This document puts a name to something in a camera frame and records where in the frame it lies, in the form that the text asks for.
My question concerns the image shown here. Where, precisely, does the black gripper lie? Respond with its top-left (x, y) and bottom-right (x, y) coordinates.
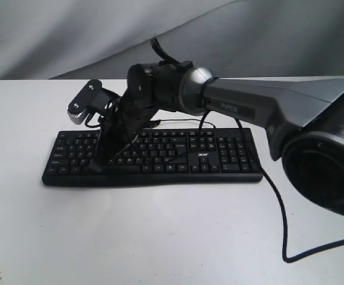
top-left (89, 96), bottom-right (160, 173)

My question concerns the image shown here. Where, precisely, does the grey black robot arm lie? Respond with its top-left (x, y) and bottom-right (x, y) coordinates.
top-left (94, 62), bottom-right (344, 216)

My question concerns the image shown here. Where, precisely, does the black acer keyboard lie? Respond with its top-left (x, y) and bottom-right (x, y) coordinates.
top-left (42, 128), bottom-right (263, 188)

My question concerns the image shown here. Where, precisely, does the grey backdrop cloth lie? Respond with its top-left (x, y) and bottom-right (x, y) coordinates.
top-left (0, 1), bottom-right (344, 80)

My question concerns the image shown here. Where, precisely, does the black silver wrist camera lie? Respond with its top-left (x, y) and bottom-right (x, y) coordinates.
top-left (67, 80), bottom-right (120, 125)

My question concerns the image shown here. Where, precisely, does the black keyboard cable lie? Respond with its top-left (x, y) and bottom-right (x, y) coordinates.
top-left (147, 118), bottom-right (217, 130)

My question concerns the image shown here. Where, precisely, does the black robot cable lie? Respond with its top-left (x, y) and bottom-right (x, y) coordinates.
top-left (233, 117), bottom-right (339, 264)

